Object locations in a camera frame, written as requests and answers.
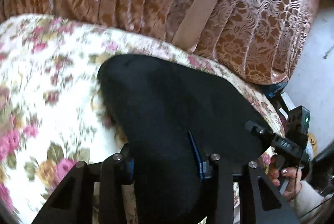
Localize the person's right hand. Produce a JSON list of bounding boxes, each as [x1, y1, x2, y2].
[[267, 155, 302, 201]]

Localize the beige curtain tie band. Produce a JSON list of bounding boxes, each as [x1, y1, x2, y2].
[[172, 0, 218, 50]]

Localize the black pants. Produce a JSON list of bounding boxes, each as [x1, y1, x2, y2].
[[97, 54, 271, 223]]

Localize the white sleeve forearm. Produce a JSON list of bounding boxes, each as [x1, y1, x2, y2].
[[289, 181, 333, 223]]

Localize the floral bed quilt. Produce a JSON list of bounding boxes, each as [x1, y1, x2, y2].
[[1, 14, 284, 223]]

